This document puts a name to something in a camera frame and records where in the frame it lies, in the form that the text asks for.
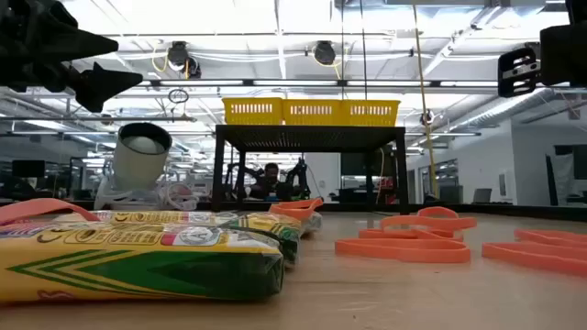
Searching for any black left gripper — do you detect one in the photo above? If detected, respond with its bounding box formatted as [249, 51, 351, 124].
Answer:
[0, 0, 144, 114]

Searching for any yellow crayon pack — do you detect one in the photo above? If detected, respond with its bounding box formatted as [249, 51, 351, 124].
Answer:
[0, 222, 285, 304]
[89, 209, 303, 266]

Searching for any white yellow snack packet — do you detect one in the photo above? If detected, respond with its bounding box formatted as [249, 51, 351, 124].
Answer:
[270, 210, 324, 236]

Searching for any black computer monitor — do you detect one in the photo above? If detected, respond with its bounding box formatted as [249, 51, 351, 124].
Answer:
[11, 159, 47, 179]

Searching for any grey fabric screen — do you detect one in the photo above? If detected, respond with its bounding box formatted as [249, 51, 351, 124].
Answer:
[544, 153, 575, 206]

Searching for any yellow plastic basket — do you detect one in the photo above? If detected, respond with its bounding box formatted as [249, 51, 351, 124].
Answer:
[282, 99, 343, 127]
[339, 99, 402, 127]
[222, 96, 284, 127]

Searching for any grey laptop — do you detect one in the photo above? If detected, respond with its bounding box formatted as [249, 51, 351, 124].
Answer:
[471, 187, 493, 205]

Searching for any person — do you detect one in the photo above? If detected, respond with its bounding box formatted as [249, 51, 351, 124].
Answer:
[247, 162, 294, 203]

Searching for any black wire loop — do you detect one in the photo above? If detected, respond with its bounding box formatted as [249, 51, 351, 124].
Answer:
[167, 87, 190, 105]

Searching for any black ceiling cord reel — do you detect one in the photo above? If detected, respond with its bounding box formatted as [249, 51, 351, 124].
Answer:
[166, 40, 203, 80]
[313, 39, 338, 67]

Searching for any yellow hanging cable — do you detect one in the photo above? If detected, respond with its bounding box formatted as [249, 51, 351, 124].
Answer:
[411, 0, 440, 199]

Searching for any white coiled cable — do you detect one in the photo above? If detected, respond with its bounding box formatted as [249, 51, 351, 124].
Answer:
[158, 181, 201, 212]

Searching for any black aluminium table frame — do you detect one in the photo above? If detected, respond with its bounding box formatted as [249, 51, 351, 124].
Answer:
[0, 197, 587, 222]

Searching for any black hanging cable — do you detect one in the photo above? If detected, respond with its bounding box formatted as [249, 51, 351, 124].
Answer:
[339, 0, 345, 101]

